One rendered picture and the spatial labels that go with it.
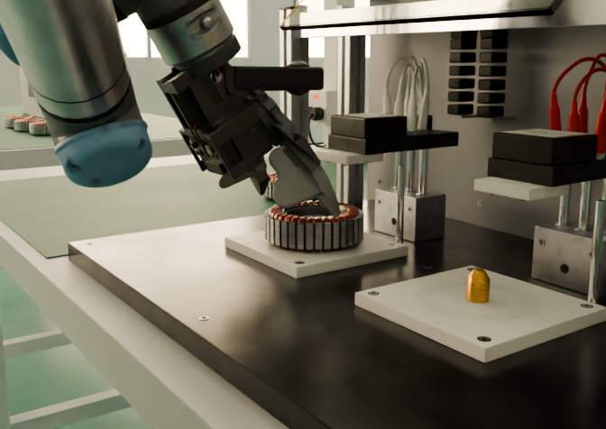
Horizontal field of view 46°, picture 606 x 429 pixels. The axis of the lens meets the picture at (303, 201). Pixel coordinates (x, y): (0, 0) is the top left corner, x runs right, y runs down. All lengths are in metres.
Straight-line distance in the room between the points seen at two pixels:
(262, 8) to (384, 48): 4.95
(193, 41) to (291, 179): 0.16
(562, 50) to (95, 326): 0.58
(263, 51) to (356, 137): 5.21
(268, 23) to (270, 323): 5.48
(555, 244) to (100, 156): 0.43
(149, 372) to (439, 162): 0.56
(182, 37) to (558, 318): 0.40
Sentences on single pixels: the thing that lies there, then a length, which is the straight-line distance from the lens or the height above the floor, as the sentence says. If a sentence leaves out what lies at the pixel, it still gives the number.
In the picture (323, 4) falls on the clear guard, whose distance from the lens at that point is 0.53.
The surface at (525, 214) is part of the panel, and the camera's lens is 0.91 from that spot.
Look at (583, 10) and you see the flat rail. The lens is 0.66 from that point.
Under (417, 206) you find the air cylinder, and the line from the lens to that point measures 0.85.
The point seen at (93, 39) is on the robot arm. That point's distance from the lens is 0.50.
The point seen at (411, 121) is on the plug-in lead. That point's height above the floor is 0.91.
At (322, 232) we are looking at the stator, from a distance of 0.75.
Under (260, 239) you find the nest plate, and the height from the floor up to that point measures 0.78.
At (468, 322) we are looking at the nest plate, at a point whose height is 0.78.
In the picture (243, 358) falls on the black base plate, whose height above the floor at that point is 0.77.
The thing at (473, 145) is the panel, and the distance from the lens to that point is 0.95.
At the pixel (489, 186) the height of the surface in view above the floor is 0.88.
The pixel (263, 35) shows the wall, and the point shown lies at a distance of 5.99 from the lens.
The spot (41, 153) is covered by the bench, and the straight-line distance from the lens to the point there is 2.04.
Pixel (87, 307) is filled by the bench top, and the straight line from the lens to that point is 0.72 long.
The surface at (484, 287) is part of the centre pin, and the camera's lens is 0.62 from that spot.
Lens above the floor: 0.98
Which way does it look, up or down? 11 degrees down
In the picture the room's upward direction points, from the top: straight up
